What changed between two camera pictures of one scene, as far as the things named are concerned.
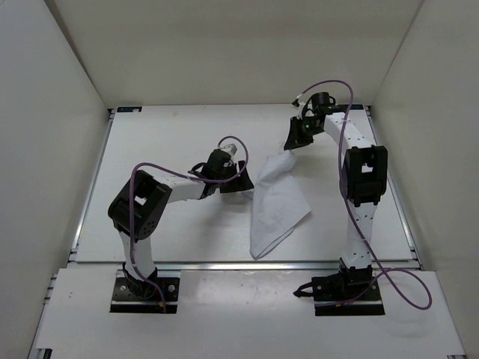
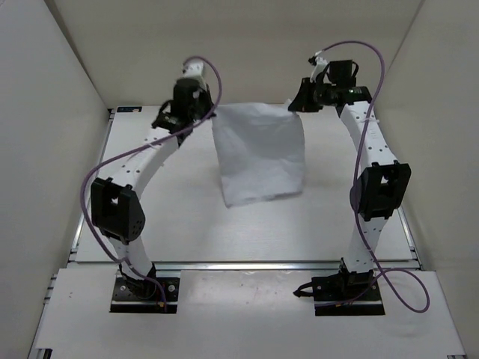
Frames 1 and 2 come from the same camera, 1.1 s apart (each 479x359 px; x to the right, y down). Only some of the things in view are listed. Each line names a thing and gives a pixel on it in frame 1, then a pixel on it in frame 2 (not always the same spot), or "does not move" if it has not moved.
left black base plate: (135, 295) does not move
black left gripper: (240, 183) → (207, 93)
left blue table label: (129, 109) does not move
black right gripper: (296, 139) → (303, 103)
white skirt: (280, 204) → (261, 152)
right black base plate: (333, 289) does not move
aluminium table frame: (245, 232) does not move
